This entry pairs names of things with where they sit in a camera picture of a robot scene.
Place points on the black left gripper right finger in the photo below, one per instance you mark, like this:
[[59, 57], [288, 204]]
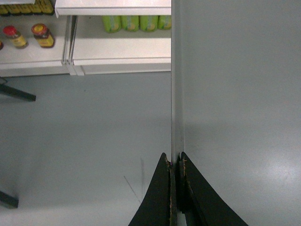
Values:
[[200, 204]]

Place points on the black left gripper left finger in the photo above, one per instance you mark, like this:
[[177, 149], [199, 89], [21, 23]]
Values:
[[158, 205]]

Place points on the grey metal tray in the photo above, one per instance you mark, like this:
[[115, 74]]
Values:
[[236, 102]]

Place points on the red cap sauce jar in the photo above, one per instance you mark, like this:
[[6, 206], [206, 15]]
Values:
[[43, 35], [17, 39]]

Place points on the white store shelf unit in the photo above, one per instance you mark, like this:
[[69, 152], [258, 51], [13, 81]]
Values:
[[82, 46]]

